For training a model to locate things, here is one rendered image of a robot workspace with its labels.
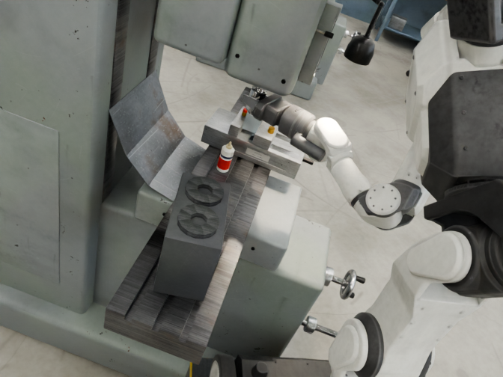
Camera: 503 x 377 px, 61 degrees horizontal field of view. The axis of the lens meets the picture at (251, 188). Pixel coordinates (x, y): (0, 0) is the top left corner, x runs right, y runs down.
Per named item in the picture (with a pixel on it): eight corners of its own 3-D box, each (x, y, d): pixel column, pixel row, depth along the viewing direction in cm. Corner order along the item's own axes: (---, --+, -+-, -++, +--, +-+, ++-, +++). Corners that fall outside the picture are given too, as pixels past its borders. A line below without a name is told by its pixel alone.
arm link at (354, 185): (332, 181, 115) (370, 240, 106) (325, 164, 107) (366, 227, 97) (367, 161, 114) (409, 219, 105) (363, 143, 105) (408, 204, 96)
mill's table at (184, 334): (289, 120, 193) (295, 105, 188) (199, 366, 95) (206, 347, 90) (241, 102, 193) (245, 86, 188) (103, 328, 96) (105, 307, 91)
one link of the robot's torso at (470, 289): (559, 298, 67) (549, 225, 71) (489, 289, 64) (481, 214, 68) (494, 301, 79) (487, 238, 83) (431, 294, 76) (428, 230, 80)
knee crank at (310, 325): (355, 340, 158) (362, 332, 154) (355, 354, 153) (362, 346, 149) (300, 319, 158) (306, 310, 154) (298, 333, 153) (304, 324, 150)
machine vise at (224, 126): (302, 158, 157) (312, 133, 150) (294, 179, 145) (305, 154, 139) (214, 122, 159) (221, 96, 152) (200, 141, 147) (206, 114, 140)
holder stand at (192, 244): (214, 234, 116) (233, 179, 103) (203, 302, 99) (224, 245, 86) (171, 224, 114) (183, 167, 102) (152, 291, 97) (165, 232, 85)
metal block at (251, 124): (260, 126, 149) (265, 111, 146) (256, 134, 144) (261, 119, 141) (246, 120, 149) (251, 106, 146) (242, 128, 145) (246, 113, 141)
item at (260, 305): (284, 314, 201) (334, 227, 164) (271, 376, 176) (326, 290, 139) (126, 252, 202) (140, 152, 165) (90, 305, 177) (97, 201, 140)
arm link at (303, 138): (310, 105, 117) (345, 125, 114) (303, 131, 126) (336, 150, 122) (287, 127, 111) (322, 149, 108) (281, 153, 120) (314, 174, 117)
